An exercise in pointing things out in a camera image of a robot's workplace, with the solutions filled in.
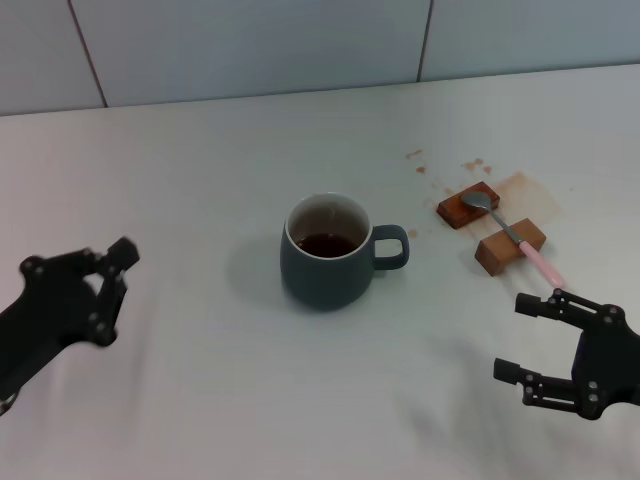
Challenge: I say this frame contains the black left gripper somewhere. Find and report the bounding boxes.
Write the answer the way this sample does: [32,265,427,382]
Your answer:
[0,237,141,416]

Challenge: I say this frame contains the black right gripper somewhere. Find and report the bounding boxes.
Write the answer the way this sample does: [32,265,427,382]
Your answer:
[493,288,640,421]

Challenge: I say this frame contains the pink handled metal spoon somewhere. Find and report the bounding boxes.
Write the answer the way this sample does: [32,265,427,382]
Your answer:
[460,191,568,288]

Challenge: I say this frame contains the grey ceramic mug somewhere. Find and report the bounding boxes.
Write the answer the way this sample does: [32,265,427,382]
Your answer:
[278,192,411,312]

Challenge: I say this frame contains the light brown wooden block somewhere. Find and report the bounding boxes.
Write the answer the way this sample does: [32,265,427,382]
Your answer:
[473,217,547,277]

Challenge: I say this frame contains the dark stained wooden block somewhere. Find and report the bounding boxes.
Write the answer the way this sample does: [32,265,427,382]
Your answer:
[436,180,502,230]

